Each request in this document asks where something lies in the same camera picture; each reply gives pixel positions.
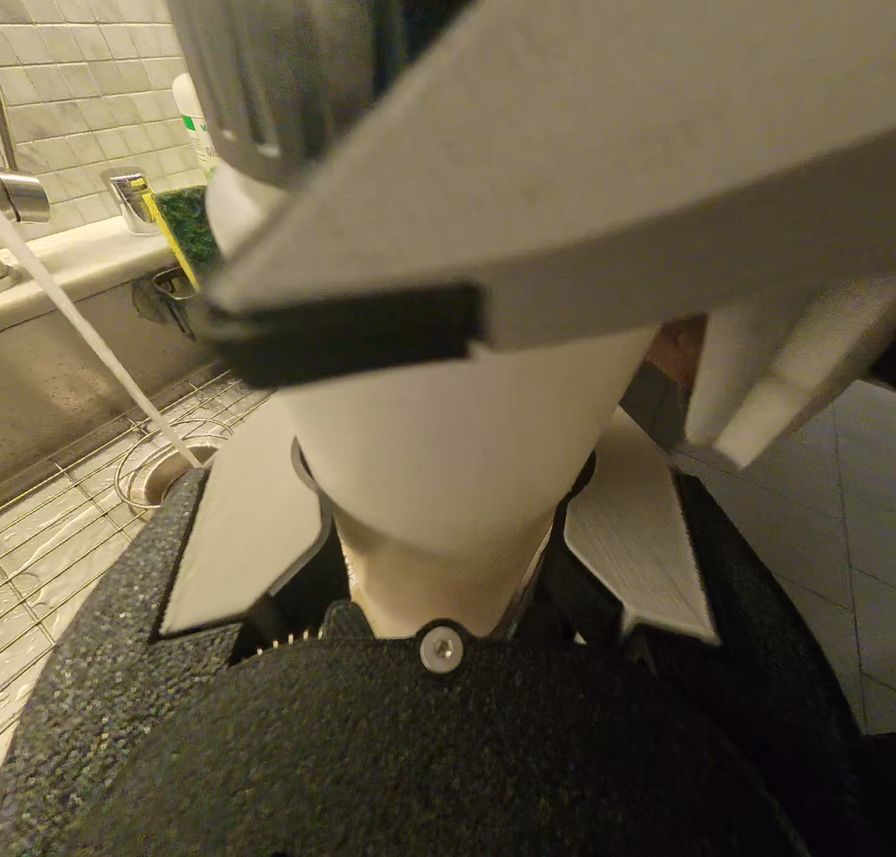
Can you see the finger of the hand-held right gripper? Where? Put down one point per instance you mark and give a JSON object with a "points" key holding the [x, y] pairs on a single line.
{"points": [[560, 171]]}

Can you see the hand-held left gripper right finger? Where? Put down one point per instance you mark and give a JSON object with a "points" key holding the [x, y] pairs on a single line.
{"points": [[637, 542]]}

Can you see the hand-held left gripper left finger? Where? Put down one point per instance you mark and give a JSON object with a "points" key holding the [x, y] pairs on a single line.
{"points": [[238, 528]]}

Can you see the white plastic squeeze bottle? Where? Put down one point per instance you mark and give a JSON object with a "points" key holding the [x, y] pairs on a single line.
{"points": [[448, 465]]}

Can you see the black bottle cap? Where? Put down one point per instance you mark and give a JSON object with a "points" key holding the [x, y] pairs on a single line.
{"points": [[280, 66]]}

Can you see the sink drain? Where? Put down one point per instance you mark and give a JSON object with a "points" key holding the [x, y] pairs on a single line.
{"points": [[157, 472]]}

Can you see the stainless steel sink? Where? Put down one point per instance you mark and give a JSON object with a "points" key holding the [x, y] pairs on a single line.
{"points": [[56, 381]]}

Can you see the running water stream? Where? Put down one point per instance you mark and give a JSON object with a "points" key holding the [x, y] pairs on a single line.
{"points": [[91, 339]]}

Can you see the green and yellow sponge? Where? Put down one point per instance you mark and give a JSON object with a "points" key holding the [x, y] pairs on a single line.
{"points": [[185, 227]]}

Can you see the chrome countertop button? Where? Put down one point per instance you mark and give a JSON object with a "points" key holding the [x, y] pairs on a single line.
{"points": [[129, 199]]}

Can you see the dish soap pump bottle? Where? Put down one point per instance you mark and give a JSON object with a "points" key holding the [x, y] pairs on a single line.
{"points": [[192, 122]]}

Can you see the stainless pull-down faucet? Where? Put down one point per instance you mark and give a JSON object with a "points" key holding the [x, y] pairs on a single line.
{"points": [[24, 199]]}

